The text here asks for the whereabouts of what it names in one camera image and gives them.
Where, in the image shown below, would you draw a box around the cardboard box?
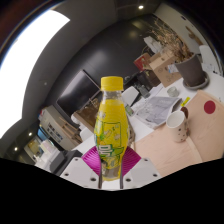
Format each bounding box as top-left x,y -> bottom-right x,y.
148,48 -> 183,88

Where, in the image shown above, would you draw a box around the white cabinet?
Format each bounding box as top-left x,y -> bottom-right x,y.
39,105 -> 79,151

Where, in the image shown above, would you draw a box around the black flat boxes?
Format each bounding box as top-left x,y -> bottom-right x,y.
49,149 -> 83,174

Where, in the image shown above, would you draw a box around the red box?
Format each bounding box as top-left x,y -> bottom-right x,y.
133,52 -> 152,72

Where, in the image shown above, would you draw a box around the grey plant pot saucer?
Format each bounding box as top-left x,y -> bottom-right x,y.
182,71 -> 211,91

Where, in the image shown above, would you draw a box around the flat round red coaster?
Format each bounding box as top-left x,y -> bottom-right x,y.
203,100 -> 217,115

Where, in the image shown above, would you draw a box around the dried plant in grey pot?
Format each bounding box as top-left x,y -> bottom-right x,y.
146,19 -> 207,88

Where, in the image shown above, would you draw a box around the printed sketch paper sheet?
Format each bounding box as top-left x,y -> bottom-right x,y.
133,95 -> 181,129

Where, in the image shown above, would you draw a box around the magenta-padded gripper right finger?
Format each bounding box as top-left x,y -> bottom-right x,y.
119,146 -> 162,190

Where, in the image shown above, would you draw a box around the yellow drink bottle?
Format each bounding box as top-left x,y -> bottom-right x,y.
93,76 -> 131,182

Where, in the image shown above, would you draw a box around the small yellow packet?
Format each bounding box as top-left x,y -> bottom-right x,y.
180,96 -> 191,108

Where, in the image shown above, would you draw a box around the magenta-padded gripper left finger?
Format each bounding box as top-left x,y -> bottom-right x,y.
59,147 -> 103,190

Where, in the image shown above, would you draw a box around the black wall screen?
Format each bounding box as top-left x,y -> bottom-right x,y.
55,69 -> 101,118

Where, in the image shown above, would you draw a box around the small clear glass cup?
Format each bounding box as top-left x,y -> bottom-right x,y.
166,86 -> 180,98

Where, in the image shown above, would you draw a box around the long ceiling light panel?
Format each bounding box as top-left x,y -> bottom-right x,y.
0,9 -> 71,139

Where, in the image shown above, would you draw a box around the white dotted mug brown handle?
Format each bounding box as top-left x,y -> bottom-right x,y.
165,106 -> 190,144

